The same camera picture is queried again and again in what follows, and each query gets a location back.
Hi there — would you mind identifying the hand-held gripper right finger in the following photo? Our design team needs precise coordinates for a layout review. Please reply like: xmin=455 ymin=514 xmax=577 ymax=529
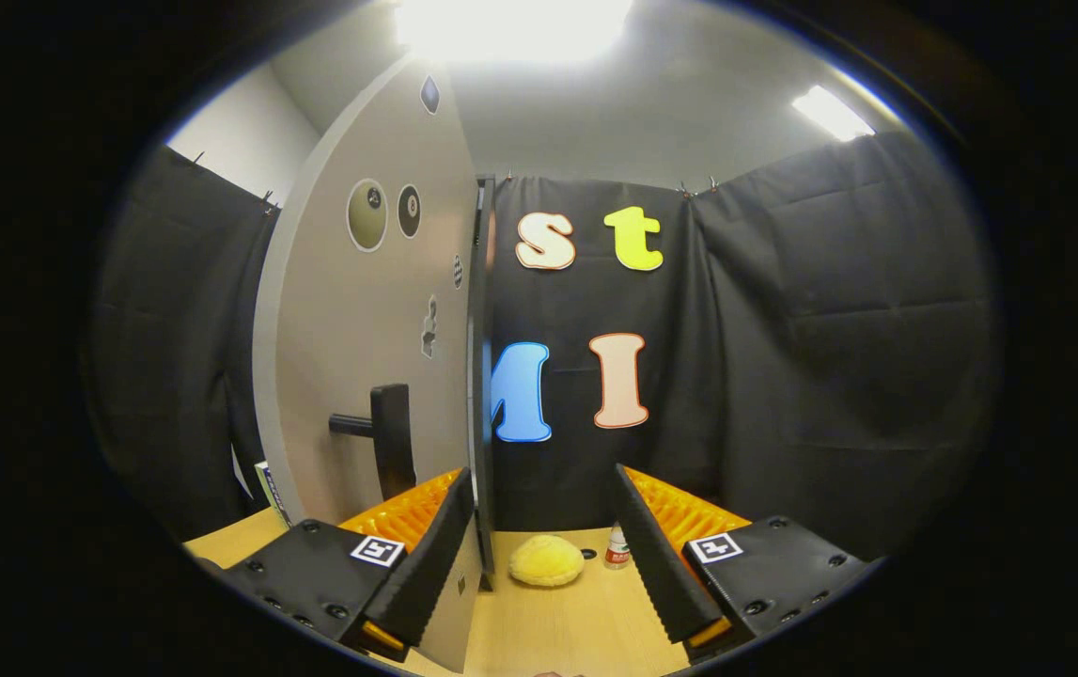
xmin=609 ymin=463 xmax=887 ymax=662

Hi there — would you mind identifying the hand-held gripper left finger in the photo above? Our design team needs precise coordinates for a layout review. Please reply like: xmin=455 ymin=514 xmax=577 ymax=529
xmin=219 ymin=467 xmax=476 ymax=662

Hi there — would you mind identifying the black backdrop cloth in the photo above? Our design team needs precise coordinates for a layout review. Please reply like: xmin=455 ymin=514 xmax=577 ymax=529
xmin=83 ymin=132 xmax=1005 ymax=565

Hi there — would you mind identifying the yellow round sponge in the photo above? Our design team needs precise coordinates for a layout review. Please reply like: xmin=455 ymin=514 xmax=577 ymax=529
xmin=508 ymin=534 xmax=585 ymax=589

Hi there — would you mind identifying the black door handle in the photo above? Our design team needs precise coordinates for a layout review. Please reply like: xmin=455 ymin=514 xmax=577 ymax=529
xmin=329 ymin=383 xmax=417 ymax=502

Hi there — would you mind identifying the beige shoe cabinet door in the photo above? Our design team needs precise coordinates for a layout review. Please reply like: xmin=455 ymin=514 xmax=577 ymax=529
xmin=252 ymin=55 xmax=492 ymax=673

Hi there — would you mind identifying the green and white book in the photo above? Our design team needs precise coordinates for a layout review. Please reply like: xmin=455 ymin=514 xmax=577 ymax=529
xmin=254 ymin=461 xmax=293 ymax=527

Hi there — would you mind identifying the dark grey shoe cabinet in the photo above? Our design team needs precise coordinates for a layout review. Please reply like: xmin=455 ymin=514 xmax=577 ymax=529
xmin=466 ymin=174 xmax=500 ymax=591

